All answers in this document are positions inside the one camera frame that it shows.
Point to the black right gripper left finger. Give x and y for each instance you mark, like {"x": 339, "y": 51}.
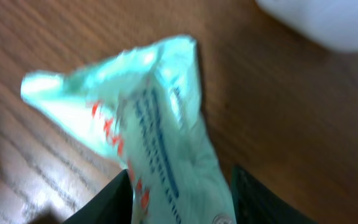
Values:
{"x": 112, "y": 205}

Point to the white barcode scanner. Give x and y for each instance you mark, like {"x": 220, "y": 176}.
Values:
{"x": 332, "y": 24}

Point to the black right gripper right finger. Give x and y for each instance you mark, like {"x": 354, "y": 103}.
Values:
{"x": 256, "y": 204}

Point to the teal wet wipes pack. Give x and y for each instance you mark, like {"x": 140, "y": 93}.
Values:
{"x": 142, "y": 109}

